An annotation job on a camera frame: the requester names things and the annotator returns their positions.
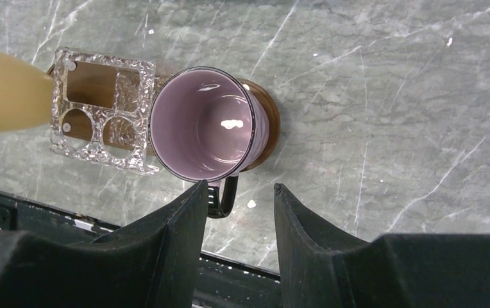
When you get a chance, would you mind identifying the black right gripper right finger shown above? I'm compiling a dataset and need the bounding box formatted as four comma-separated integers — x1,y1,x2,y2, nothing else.
274,184,490,307

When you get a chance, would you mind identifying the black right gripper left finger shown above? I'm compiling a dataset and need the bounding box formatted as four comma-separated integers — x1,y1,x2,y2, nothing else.
0,181,208,307

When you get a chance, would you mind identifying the purple mug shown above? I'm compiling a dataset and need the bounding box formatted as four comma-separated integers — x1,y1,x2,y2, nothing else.
149,67,271,219

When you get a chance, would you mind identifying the brown oval wooden tray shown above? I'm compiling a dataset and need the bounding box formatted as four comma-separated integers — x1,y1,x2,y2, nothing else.
46,59,281,173

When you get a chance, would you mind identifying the yellow mug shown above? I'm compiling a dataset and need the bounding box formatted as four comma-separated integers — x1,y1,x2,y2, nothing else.
0,52,54,133

